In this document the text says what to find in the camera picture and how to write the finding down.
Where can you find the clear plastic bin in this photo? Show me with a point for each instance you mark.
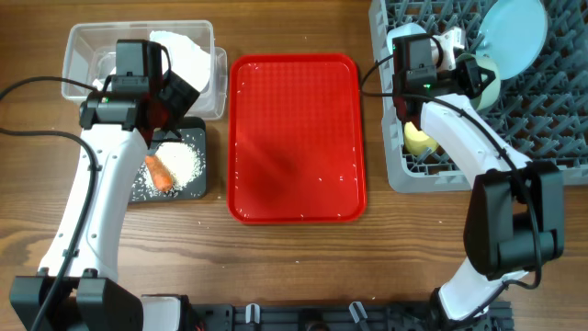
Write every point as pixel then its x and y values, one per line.
pixel 90 56

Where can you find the grey dishwasher rack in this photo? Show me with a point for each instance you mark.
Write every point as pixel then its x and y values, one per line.
pixel 541 112

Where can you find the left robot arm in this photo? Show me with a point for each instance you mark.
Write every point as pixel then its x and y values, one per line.
pixel 76 285

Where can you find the black plastic tray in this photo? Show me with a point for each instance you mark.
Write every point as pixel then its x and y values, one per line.
pixel 190 130

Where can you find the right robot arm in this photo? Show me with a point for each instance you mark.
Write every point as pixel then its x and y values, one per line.
pixel 515 220

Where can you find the white napkin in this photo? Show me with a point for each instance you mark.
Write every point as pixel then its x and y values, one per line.
pixel 188 60

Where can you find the yellow cup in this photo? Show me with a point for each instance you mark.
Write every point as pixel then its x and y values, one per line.
pixel 417 142

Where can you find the red serving tray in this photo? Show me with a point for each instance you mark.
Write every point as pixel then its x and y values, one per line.
pixel 296 149

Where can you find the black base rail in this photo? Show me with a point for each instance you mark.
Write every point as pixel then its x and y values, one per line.
pixel 354 316

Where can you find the green bowl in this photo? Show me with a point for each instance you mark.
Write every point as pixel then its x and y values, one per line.
pixel 491 94

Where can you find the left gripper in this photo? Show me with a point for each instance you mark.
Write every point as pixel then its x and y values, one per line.
pixel 180 95

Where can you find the orange carrot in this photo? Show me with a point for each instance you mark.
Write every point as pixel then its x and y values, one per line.
pixel 161 177

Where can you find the light blue bowl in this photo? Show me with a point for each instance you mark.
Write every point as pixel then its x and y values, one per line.
pixel 402 31

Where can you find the light blue plate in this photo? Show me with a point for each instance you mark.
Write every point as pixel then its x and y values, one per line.
pixel 514 33

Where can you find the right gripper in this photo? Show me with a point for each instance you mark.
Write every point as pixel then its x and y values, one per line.
pixel 487 85

